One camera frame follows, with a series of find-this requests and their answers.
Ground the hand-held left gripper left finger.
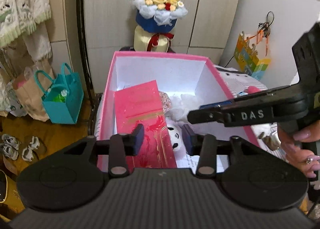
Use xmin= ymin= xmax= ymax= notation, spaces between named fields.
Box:
xmin=64 ymin=123 xmax=146 ymax=178

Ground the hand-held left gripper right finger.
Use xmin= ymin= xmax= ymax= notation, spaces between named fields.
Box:
xmin=182 ymin=124 xmax=269 ymax=177

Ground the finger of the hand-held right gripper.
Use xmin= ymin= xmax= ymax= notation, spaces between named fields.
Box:
xmin=199 ymin=85 xmax=301 ymax=107
xmin=187 ymin=100 xmax=304 ymax=128

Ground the pink fluffy pompom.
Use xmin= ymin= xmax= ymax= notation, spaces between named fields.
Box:
xmin=246 ymin=85 xmax=263 ymax=95

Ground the white panda plush toy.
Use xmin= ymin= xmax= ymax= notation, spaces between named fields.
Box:
xmin=166 ymin=121 xmax=185 ymax=159

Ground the white fluffy cloth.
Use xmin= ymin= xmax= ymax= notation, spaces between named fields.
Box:
xmin=165 ymin=93 xmax=200 ymax=122

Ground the red envelope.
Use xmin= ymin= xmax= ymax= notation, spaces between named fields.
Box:
xmin=114 ymin=80 xmax=178 ymax=169

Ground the pink floral scrunchie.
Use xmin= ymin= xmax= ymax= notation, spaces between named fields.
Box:
xmin=158 ymin=91 xmax=172 ymax=112

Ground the pink cardboard box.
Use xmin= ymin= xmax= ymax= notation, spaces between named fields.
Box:
xmin=96 ymin=51 xmax=263 ymax=172

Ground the person's right hand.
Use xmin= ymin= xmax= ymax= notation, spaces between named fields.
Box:
xmin=276 ymin=124 xmax=320 ymax=178

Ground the printed paper sheet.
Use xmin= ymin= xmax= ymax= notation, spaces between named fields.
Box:
xmin=180 ymin=154 xmax=230 ymax=173

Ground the colourful paper gift bag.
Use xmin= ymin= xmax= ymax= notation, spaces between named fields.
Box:
xmin=234 ymin=33 xmax=272 ymax=81

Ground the teal gift bag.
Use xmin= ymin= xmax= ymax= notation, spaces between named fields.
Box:
xmin=34 ymin=63 xmax=84 ymax=124

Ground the green bottle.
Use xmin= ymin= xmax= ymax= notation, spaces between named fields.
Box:
xmin=51 ymin=89 xmax=69 ymax=102

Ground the white slipper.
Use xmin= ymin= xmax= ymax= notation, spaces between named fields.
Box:
xmin=28 ymin=136 xmax=47 ymax=152
xmin=22 ymin=145 xmax=40 ymax=162

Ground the flower bouquet with blue wrap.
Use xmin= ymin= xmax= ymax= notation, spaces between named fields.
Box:
xmin=132 ymin=0 xmax=188 ymax=52

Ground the brown paper bag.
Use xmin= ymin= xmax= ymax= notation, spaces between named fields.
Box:
xmin=12 ymin=60 xmax=55 ymax=122

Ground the grey wardrobe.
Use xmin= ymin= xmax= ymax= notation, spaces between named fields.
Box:
xmin=84 ymin=0 xmax=247 ymax=95

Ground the black metal pole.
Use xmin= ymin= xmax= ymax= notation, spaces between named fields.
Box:
xmin=76 ymin=0 xmax=103 ymax=137

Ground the white sneaker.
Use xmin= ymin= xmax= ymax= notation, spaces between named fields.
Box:
xmin=0 ymin=143 xmax=20 ymax=161
xmin=1 ymin=133 xmax=22 ymax=147

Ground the white printed plastic bag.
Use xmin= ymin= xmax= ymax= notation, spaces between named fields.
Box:
xmin=5 ymin=87 xmax=25 ymax=117

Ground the cream tall cabinet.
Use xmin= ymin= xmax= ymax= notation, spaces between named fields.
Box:
xmin=44 ymin=0 xmax=80 ymax=87

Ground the black cable bundle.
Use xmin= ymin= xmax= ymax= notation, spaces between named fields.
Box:
xmin=259 ymin=11 xmax=275 ymax=37

